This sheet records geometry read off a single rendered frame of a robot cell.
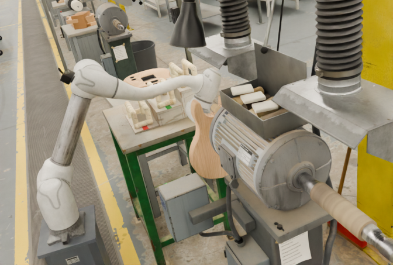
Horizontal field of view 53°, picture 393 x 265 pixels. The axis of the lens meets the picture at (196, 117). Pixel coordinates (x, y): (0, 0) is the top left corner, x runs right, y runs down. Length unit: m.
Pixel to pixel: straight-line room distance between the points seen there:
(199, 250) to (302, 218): 1.61
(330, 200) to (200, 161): 0.82
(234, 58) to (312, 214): 0.56
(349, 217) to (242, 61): 0.64
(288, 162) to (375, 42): 1.10
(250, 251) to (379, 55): 1.16
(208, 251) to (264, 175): 1.68
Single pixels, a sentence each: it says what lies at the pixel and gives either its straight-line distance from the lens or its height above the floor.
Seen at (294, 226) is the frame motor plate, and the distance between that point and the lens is 1.24.
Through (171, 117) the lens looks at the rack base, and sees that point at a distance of 2.31.
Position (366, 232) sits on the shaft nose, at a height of 1.26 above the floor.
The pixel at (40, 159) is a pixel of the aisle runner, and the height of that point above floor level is 0.00.
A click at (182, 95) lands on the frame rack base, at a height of 1.07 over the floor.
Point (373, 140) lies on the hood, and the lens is 0.87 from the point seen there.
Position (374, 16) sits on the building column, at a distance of 2.09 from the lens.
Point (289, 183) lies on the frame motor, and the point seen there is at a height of 1.25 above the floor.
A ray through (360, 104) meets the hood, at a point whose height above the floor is 1.54.
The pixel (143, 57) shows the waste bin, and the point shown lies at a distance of 4.69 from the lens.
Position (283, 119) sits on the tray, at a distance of 1.15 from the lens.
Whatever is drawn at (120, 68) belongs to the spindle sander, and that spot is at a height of 0.81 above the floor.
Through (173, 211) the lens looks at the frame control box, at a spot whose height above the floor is 1.06.
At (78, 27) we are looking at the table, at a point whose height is 0.92.
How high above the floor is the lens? 1.96
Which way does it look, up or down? 26 degrees down
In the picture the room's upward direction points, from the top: 10 degrees counter-clockwise
